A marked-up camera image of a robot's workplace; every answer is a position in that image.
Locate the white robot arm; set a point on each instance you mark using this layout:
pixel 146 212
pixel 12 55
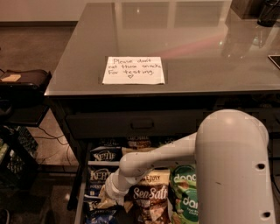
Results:
pixel 230 151

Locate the grey cabinet with drawers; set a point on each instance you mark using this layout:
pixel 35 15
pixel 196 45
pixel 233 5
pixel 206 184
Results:
pixel 212 59

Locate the front brown Sea Salt bag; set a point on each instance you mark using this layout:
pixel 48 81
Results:
pixel 149 198

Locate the black mesh pencil cup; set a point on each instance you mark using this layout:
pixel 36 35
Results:
pixel 269 13

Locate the white handwritten paper note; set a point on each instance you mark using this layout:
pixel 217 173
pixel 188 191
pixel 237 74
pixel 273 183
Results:
pixel 134 70

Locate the blue kettle chip bag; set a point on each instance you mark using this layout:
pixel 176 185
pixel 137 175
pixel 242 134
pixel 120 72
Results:
pixel 96 178
pixel 98 212
pixel 106 153

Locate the black office chair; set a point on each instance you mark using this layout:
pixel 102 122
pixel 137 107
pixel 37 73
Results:
pixel 22 97

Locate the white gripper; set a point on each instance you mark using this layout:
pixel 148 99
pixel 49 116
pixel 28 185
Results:
pixel 111 189

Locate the front green Dang chip bag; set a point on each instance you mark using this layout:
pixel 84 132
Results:
pixel 184 195

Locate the black plastic crate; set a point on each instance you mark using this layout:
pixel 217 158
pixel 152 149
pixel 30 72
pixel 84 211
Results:
pixel 18 166

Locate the closed top dark drawer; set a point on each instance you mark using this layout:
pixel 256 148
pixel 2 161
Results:
pixel 134 123

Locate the open middle drawer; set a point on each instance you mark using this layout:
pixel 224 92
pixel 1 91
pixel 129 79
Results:
pixel 81 204

